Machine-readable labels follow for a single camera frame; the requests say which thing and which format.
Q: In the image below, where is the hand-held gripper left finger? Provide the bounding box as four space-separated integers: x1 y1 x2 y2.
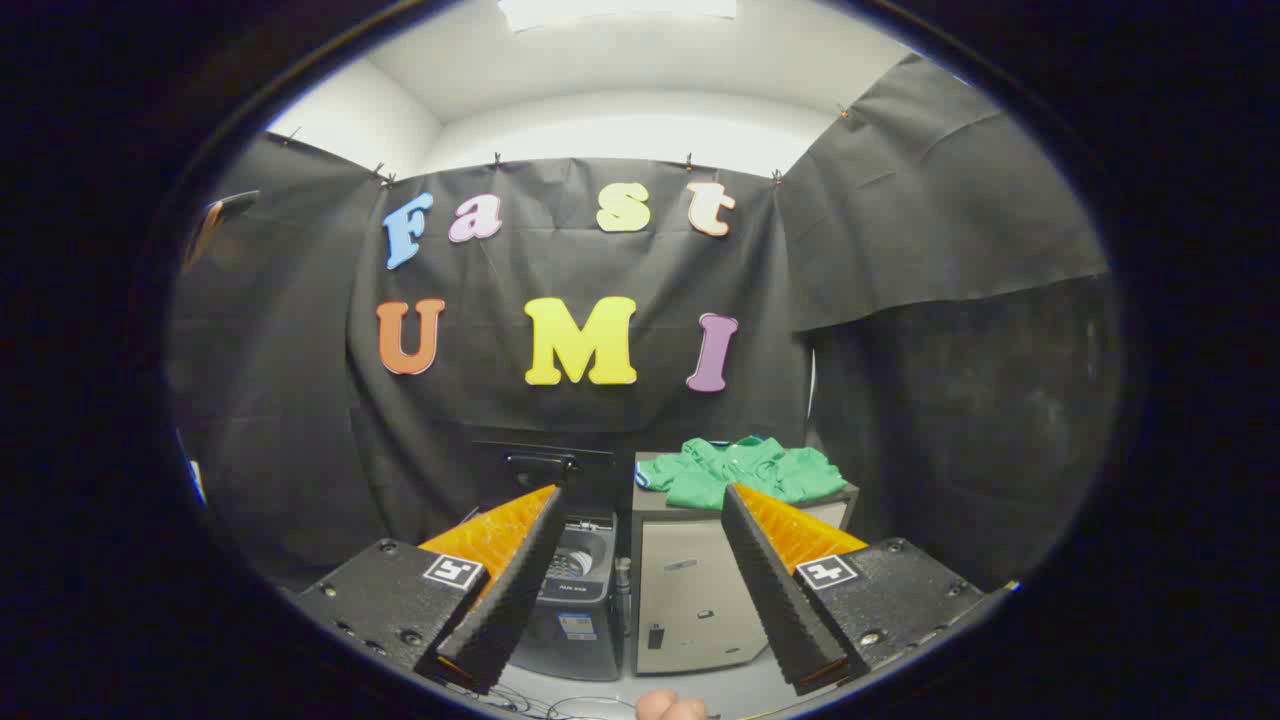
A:
295 484 567 696

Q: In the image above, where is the green shirt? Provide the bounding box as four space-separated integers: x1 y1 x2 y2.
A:
635 435 849 511

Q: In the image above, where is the ceiling light panel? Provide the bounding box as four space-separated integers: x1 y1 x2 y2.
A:
498 0 739 33

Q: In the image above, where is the dark grey washing machine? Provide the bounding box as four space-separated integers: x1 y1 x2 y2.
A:
505 510 627 683

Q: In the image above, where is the dark board with wooden edge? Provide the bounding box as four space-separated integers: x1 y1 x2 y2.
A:
185 190 262 267

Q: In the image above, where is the white and blue equipment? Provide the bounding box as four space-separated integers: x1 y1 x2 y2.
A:
177 430 208 507

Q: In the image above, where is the grey cabinet with dark top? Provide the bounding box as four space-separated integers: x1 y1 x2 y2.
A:
628 452 861 677

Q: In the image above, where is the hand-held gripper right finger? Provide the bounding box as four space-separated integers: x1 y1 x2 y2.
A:
720 483 1003 698

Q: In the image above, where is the thin black cable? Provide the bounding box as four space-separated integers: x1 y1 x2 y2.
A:
440 678 641 720

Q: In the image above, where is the black backdrop cloth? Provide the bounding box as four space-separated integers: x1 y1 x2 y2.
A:
168 55 1126 593

